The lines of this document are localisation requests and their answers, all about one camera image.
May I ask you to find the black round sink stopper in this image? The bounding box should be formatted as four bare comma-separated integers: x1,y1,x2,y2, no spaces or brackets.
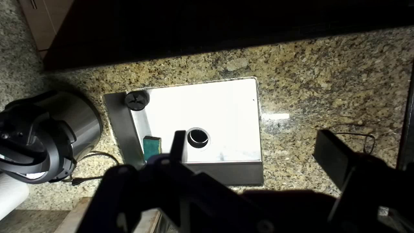
122,89,151,112

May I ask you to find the black pressure cooker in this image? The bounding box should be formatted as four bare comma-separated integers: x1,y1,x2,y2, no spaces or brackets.
0,87,104,184

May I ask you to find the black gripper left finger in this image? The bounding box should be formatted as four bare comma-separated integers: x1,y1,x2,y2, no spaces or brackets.
76,128,243,233

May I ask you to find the green sponge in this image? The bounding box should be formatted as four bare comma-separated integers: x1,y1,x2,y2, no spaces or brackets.
142,134,163,162

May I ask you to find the black cooker power cord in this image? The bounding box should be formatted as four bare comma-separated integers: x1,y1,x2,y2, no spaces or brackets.
69,150,122,186

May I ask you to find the thin black wire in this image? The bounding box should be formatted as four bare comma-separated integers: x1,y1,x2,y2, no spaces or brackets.
327,124,377,155

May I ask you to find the brown cardboard box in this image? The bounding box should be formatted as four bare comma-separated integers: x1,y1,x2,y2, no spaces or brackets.
18,0,75,51

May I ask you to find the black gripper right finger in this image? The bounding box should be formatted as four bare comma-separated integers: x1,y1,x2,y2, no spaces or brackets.
313,128,414,233

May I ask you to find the black round cap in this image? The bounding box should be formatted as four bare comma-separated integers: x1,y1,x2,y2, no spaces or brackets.
186,126,210,148

